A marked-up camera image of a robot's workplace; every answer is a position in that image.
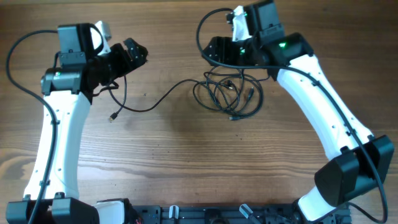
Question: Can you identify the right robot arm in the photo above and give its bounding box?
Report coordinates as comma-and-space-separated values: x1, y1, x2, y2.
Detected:
200, 1, 394, 223

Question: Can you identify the black usb cable gold plug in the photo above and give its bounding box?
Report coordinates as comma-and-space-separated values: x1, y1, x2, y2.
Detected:
108, 75, 203, 123

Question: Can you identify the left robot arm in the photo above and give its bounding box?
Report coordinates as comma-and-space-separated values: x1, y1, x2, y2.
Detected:
6, 23, 148, 223

